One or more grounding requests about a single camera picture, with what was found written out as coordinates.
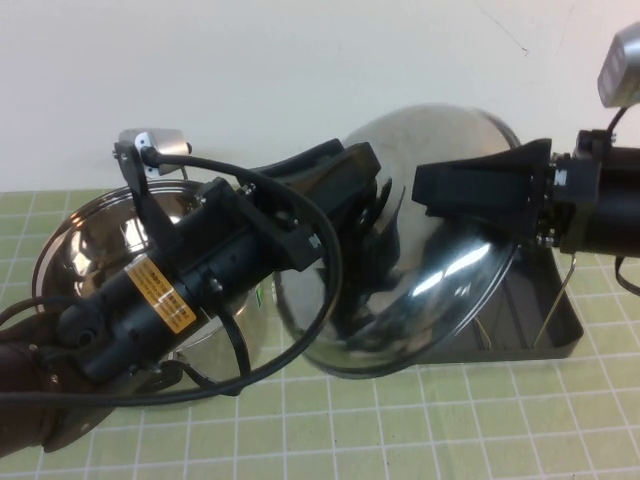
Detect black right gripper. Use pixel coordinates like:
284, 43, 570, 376
410, 138, 602, 255

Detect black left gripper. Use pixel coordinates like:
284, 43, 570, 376
172, 137, 383, 281

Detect stainless steel lid black knob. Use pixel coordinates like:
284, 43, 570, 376
273, 102, 524, 374

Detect green grid pattern mat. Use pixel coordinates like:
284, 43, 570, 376
0, 171, 640, 480

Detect black left camera cable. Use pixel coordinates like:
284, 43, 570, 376
0, 144, 345, 407

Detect black camera cable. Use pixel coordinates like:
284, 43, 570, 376
0, 144, 345, 407
605, 103, 640, 297

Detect black right camera cable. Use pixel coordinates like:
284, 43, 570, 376
605, 103, 640, 297

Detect grey tray wire lid rack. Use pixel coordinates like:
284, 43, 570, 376
409, 239, 587, 364

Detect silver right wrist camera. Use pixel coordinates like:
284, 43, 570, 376
597, 21, 640, 109

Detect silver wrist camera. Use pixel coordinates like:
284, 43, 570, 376
597, 21, 640, 109
119, 128, 194, 178

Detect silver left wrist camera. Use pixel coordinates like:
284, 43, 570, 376
119, 128, 194, 178

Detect black left camera bracket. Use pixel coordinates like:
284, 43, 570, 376
113, 141, 152, 224

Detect stainless steel pot black handles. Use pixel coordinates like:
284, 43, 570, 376
30, 167, 282, 414

